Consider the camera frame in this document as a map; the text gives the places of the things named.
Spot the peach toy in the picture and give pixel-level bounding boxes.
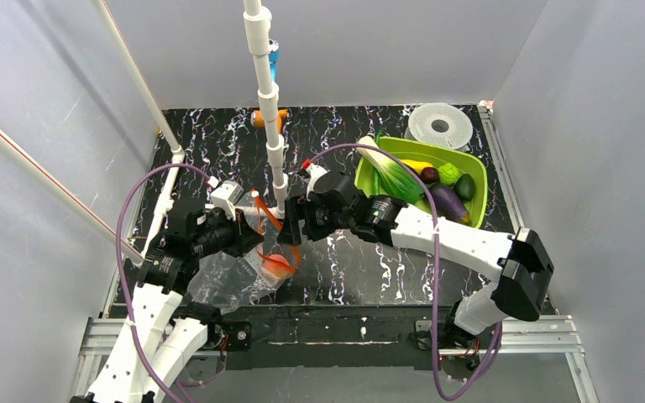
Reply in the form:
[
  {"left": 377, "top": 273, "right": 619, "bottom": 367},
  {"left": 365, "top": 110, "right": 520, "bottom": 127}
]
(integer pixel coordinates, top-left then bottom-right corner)
[{"left": 261, "top": 254, "right": 295, "bottom": 280}]

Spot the clear zip top bag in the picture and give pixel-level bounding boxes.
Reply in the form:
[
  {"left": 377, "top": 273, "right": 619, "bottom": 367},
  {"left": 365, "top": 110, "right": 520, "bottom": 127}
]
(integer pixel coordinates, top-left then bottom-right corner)
[{"left": 188, "top": 190, "right": 302, "bottom": 313}]

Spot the yellow banana toy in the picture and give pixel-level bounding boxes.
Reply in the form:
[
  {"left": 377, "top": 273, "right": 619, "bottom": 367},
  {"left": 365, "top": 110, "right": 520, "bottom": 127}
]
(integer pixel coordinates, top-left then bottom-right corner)
[{"left": 401, "top": 159, "right": 435, "bottom": 174}]

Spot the dark red plum toy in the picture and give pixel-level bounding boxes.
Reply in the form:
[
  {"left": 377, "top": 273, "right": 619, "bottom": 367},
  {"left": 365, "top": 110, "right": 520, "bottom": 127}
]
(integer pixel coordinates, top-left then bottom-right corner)
[{"left": 419, "top": 168, "right": 440, "bottom": 185}]

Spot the purple eggplant toy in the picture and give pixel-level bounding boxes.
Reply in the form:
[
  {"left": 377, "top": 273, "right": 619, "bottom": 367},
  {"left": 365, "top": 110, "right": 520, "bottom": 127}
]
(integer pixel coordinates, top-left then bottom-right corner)
[{"left": 428, "top": 183, "right": 472, "bottom": 226}]

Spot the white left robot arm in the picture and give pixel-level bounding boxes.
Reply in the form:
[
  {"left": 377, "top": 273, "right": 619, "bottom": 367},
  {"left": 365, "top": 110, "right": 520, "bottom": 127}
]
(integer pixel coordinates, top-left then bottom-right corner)
[{"left": 71, "top": 207, "right": 264, "bottom": 402}]

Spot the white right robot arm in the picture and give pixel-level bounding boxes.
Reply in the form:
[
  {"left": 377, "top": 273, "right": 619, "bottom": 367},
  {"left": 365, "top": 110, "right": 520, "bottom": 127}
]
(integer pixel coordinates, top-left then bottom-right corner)
[{"left": 277, "top": 171, "right": 553, "bottom": 339}]

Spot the bok choy toy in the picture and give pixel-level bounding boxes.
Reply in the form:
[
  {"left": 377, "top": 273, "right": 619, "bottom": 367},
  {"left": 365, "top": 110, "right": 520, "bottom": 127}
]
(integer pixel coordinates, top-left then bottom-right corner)
[{"left": 356, "top": 136, "right": 423, "bottom": 205}]

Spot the green plastic basin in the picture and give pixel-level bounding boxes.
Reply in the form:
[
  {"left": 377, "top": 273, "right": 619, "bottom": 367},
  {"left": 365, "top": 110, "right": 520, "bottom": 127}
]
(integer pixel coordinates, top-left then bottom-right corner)
[{"left": 354, "top": 136, "right": 488, "bottom": 228}]

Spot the orange white clamp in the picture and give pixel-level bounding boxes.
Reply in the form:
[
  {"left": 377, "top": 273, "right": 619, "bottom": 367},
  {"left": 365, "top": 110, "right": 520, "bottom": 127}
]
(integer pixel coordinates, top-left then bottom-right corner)
[{"left": 250, "top": 108, "right": 290, "bottom": 134}]

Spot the light green lime toy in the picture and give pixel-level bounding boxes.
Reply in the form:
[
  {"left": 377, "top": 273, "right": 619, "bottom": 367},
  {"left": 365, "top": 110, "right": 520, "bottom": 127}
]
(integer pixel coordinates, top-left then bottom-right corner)
[{"left": 438, "top": 163, "right": 463, "bottom": 187}]

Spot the dark green avocado toy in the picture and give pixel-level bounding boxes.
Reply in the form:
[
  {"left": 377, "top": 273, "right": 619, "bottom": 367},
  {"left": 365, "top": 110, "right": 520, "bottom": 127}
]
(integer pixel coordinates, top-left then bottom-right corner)
[{"left": 454, "top": 174, "right": 476, "bottom": 202}]

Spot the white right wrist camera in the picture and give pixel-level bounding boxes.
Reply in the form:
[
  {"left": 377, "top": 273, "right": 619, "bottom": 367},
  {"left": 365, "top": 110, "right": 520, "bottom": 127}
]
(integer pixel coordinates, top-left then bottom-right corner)
[{"left": 299, "top": 160, "right": 328, "bottom": 194}]

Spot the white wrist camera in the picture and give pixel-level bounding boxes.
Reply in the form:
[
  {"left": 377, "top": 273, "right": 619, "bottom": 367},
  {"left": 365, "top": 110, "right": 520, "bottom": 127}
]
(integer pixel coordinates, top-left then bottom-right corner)
[
  {"left": 210, "top": 180, "right": 244, "bottom": 219},
  {"left": 299, "top": 160, "right": 328, "bottom": 194}
]

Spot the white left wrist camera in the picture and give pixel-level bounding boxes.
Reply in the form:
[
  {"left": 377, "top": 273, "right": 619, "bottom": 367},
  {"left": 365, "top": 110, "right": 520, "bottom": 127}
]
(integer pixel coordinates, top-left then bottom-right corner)
[{"left": 210, "top": 180, "right": 244, "bottom": 219}]

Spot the aluminium rail frame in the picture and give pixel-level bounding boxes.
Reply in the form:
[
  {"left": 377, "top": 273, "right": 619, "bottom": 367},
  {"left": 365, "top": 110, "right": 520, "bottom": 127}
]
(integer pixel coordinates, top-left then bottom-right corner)
[{"left": 72, "top": 104, "right": 596, "bottom": 402}]

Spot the white pvc pipe frame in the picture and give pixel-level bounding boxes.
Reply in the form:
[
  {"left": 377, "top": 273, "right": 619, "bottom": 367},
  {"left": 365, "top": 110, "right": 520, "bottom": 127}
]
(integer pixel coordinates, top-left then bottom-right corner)
[{"left": 0, "top": 0, "right": 293, "bottom": 270}]

